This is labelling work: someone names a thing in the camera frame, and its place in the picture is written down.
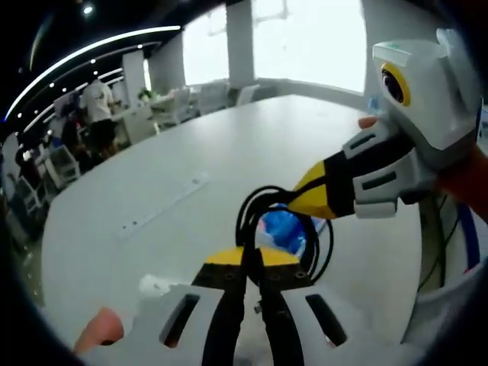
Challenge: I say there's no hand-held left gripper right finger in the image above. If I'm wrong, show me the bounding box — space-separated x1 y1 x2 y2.
255 246 409 366

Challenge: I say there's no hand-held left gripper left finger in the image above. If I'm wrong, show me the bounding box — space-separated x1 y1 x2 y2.
87 246 248 366

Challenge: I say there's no bottle with blue label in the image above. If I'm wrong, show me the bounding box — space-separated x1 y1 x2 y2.
366 92 386 120

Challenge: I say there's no blue plastic packet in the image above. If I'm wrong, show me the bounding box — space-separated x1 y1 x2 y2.
254 203 326 264

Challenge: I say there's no black cable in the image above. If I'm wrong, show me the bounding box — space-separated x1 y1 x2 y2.
235 185 336 314

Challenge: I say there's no group of round ceiling spotlights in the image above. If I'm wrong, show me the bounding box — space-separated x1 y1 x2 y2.
17 3 148 115

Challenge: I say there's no person's right hand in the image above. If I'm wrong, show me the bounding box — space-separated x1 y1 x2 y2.
357 115 380 132

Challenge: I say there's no person's left hand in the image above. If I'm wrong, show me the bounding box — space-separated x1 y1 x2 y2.
72 306 126 358

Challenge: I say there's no wide bright window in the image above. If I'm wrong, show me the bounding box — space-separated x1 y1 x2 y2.
252 0 364 93

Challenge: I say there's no white office chair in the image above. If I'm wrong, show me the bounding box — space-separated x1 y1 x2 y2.
235 84 261 107
173 89 192 120
47 146 80 188
197 82 230 114

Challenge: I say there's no person's light shirt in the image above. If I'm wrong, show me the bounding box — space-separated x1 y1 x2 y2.
403 197 488 346

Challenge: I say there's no white table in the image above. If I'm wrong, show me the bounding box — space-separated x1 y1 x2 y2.
40 93 424 366

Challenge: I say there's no narrow bright window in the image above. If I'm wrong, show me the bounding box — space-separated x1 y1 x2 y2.
182 3 230 88

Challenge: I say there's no curved ceiling light strip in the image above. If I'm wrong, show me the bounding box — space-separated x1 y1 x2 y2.
4 25 182 120

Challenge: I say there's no thin dark cable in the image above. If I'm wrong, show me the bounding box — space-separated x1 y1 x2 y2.
417 192 461 291

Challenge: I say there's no blue strap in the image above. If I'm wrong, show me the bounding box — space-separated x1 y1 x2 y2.
455 204 480 272

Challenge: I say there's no table cable cover strip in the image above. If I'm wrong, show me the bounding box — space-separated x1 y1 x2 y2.
115 170 211 240

